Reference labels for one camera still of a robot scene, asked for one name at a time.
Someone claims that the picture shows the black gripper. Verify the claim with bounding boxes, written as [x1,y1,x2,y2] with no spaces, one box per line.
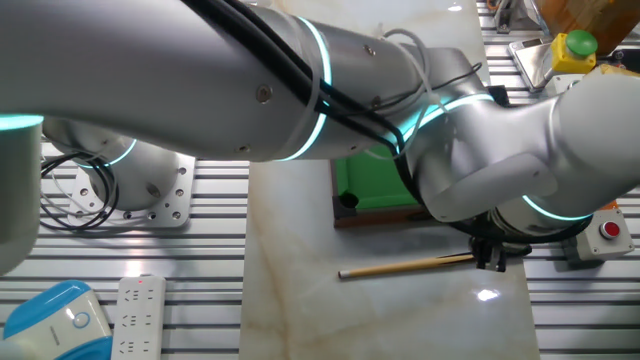
[468,235,508,274]

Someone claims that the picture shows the wooden pool cue black butt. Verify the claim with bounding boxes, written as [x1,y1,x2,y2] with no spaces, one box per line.
[337,243,534,280]

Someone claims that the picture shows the green felt mini pool table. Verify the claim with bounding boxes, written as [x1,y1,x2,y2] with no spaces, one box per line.
[329,84,511,230]

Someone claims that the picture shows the grey box with red button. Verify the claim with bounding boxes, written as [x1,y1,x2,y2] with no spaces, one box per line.
[562,207,636,264]

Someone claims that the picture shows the yellow box with green button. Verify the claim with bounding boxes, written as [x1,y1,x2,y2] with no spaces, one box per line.
[549,28,599,75]

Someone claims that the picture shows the brown box with white tissue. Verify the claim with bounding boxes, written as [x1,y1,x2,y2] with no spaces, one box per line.
[587,63,640,81]

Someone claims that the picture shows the silver perforated mounting plate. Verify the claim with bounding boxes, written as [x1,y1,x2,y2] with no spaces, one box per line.
[64,152,197,230]

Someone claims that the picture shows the white power strip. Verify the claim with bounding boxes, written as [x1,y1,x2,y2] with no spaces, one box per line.
[110,273,167,360]

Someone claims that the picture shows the blue and white device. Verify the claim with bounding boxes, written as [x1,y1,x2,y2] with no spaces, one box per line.
[0,279,114,360]

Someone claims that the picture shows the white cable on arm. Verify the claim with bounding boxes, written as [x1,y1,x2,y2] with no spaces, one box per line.
[364,27,451,161]

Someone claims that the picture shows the black metal bracket stand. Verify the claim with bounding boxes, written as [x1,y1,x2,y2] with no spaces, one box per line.
[492,0,524,34]

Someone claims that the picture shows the black cable harness on arm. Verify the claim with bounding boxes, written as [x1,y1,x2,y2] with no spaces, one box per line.
[182,0,591,246]

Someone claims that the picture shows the black cable bundle at base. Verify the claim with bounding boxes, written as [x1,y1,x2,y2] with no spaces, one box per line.
[39,149,121,232]

